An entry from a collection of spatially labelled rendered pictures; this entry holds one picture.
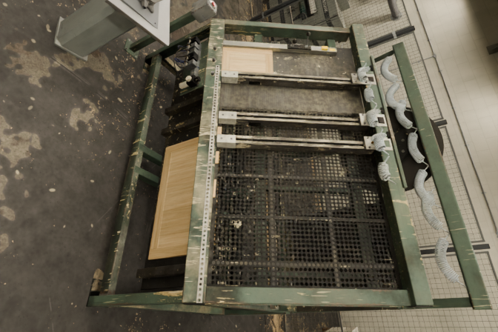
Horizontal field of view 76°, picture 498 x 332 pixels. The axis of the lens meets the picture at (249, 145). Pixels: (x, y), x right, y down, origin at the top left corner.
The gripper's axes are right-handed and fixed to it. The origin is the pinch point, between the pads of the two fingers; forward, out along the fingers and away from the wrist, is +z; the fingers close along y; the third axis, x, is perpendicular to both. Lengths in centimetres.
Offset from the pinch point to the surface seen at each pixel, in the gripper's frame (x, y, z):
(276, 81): -19, -57, 18
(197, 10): 38, 3, 41
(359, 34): -84, -7, -22
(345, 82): -64, -59, -12
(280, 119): -16, -94, 13
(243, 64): -2, -37, 35
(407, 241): -66, -180, -30
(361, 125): -65, -98, -17
